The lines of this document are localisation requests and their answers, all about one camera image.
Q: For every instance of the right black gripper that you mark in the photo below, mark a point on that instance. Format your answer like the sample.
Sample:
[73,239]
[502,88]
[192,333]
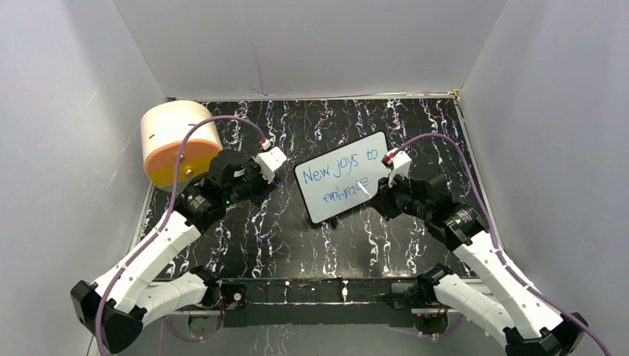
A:
[381,201]

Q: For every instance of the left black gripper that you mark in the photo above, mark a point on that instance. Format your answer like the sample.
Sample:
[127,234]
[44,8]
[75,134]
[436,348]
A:
[266,188]

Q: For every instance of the white whiteboard marker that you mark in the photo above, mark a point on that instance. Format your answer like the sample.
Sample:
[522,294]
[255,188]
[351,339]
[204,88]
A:
[365,192]

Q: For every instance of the small black-framed whiteboard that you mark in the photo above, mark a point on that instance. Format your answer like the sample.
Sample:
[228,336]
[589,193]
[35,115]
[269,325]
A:
[328,182]

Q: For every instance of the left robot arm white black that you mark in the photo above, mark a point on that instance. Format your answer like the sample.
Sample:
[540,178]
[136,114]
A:
[157,255]

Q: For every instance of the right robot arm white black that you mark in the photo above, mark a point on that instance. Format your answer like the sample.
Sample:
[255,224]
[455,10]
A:
[514,314]

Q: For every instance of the cream orange cylindrical drum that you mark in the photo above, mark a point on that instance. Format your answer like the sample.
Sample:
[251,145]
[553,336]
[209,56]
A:
[162,130]

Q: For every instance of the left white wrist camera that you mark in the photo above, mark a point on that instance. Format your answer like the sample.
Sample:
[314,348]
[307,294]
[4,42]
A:
[270,162]

